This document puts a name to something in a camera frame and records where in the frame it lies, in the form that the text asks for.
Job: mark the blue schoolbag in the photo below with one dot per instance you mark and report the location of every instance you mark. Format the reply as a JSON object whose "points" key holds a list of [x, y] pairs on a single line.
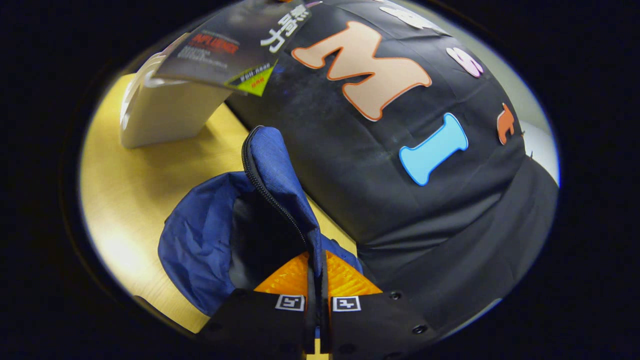
{"points": [[200, 240]]}

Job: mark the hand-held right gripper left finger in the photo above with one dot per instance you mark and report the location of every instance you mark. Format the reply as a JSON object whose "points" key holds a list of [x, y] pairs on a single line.
{"points": [[265, 325]]}

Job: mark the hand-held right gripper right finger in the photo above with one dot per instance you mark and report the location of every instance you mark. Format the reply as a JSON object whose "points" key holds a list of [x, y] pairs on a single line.
{"points": [[370, 325]]}

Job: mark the white bookshelf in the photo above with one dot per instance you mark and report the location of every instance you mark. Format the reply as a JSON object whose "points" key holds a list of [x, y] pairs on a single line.
{"points": [[165, 115]]}

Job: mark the black backdrop cloth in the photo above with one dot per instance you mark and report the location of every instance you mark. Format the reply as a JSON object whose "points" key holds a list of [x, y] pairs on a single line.
{"points": [[350, 165]]}

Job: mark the dark cover book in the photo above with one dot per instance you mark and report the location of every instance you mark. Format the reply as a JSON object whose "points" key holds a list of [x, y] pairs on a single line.
{"points": [[225, 45]]}

